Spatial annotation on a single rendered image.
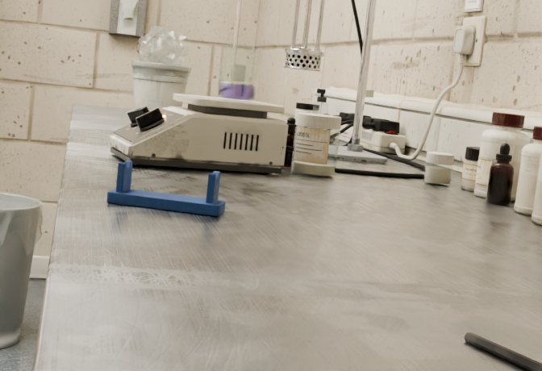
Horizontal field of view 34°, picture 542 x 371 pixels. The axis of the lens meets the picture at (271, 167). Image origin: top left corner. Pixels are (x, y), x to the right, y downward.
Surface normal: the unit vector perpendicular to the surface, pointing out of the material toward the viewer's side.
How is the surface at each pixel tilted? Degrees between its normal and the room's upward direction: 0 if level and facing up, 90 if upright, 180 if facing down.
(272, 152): 90
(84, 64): 90
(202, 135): 90
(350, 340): 0
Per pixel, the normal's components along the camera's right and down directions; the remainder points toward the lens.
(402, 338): 0.11, -0.99
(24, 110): 0.21, 0.12
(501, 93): -0.97, -0.08
